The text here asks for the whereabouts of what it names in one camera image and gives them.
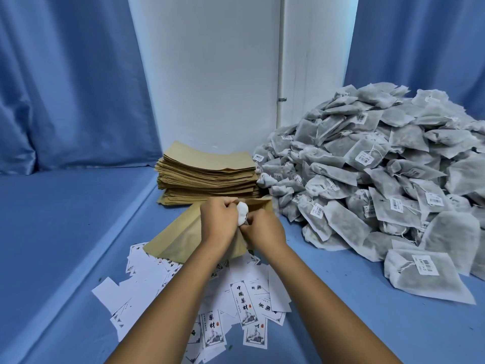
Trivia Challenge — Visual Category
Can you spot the person's right hand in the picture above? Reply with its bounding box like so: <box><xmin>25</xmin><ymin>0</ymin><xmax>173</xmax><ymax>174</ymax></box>
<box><xmin>241</xmin><ymin>209</ymin><xmax>289</xmax><ymax>259</ymax></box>

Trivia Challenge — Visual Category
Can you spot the person's left hand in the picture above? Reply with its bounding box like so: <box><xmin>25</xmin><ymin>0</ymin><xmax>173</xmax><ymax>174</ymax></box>
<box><xmin>199</xmin><ymin>196</ymin><xmax>241</xmax><ymax>250</ymax></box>

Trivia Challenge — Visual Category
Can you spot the white filter sachet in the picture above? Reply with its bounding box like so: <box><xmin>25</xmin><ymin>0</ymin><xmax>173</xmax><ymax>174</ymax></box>
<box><xmin>234</xmin><ymin>201</ymin><xmax>251</xmax><ymax>227</ymax></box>

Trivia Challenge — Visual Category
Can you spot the brown paper envelope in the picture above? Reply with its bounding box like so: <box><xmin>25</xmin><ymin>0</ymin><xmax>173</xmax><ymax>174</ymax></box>
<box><xmin>143</xmin><ymin>197</ymin><xmax>274</xmax><ymax>265</ymax></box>

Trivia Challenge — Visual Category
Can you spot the person's right forearm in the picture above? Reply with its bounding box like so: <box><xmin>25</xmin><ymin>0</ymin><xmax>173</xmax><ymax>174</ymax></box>
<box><xmin>261</xmin><ymin>246</ymin><xmax>404</xmax><ymax>364</ymax></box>

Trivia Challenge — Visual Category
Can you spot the person's left forearm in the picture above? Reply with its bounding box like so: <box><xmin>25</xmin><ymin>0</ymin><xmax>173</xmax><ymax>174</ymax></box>
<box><xmin>108</xmin><ymin>242</ymin><xmax>225</xmax><ymax>364</ymax></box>

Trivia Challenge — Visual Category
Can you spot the stack of brown paper envelopes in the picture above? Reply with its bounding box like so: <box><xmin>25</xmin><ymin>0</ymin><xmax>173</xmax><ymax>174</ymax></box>
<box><xmin>155</xmin><ymin>140</ymin><xmax>266</xmax><ymax>207</ymax></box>

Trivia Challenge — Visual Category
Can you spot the pile of white printed labels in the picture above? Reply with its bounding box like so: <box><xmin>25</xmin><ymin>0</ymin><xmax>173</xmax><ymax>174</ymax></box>
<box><xmin>92</xmin><ymin>241</ymin><xmax>293</xmax><ymax>364</ymax></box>

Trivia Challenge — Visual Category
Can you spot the pile of grey herbal sachets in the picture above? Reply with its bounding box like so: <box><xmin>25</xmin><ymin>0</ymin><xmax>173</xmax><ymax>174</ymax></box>
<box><xmin>252</xmin><ymin>82</ymin><xmax>485</xmax><ymax>306</ymax></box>

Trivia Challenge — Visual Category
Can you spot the blue curtain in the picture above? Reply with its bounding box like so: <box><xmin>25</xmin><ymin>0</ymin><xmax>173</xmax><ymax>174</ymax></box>
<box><xmin>0</xmin><ymin>0</ymin><xmax>164</xmax><ymax>176</ymax></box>
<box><xmin>343</xmin><ymin>0</ymin><xmax>485</xmax><ymax>122</ymax></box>

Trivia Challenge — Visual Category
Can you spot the white wall pipe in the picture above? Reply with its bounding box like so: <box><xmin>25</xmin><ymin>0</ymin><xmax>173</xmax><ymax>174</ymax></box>
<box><xmin>276</xmin><ymin>0</ymin><xmax>287</xmax><ymax>126</ymax></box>

